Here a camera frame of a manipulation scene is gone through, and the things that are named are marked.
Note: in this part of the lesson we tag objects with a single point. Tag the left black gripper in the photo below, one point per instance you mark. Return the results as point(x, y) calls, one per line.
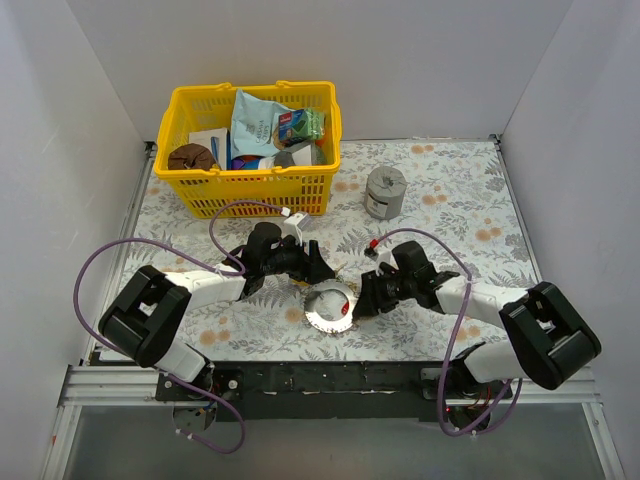
point(308, 261)

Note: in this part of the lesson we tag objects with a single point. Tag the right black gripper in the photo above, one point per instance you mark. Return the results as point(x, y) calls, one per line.
point(373, 292)

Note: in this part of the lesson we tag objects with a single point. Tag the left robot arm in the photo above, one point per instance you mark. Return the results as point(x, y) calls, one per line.
point(143, 320)

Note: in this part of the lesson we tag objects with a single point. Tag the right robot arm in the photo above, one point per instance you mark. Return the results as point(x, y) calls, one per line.
point(547, 341)

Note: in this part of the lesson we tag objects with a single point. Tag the yellow plastic shopping basket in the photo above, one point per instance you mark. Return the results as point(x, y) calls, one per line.
point(204, 107)

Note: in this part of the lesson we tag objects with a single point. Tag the floral table mat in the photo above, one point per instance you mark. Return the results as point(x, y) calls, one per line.
point(457, 206)

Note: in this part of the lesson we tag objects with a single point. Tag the blue green sponge pack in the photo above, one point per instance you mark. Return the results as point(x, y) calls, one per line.
point(300, 125)

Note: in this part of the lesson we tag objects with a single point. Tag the light blue chips bag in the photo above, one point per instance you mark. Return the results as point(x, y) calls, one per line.
point(253, 124)

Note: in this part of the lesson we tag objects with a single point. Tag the white blue box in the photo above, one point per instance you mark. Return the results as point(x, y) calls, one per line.
point(216, 141)

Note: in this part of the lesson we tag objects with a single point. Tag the brown round pouch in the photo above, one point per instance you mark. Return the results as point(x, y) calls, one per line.
point(191, 157)

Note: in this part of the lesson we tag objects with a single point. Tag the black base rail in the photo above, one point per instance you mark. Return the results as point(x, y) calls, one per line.
point(306, 390)

